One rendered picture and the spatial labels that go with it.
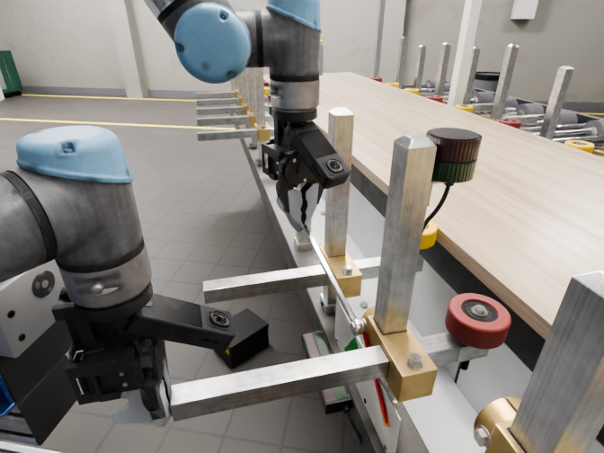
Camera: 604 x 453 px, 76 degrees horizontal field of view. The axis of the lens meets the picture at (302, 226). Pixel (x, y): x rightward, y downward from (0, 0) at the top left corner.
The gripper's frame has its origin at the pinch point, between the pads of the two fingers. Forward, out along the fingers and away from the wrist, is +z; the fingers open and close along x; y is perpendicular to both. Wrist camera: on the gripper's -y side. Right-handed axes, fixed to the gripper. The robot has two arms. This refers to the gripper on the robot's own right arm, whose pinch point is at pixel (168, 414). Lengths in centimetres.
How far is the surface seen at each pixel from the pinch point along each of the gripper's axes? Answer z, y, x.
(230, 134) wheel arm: -2, -18, -123
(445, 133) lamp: -32.0, -34.9, -4.0
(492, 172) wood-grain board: -8, -81, -48
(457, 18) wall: -45, -394, -547
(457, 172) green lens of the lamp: -28.4, -35.1, -1.0
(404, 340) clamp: -4.5, -31.7, -0.5
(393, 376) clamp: -2.4, -28.7, 3.1
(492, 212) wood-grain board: -8, -65, -27
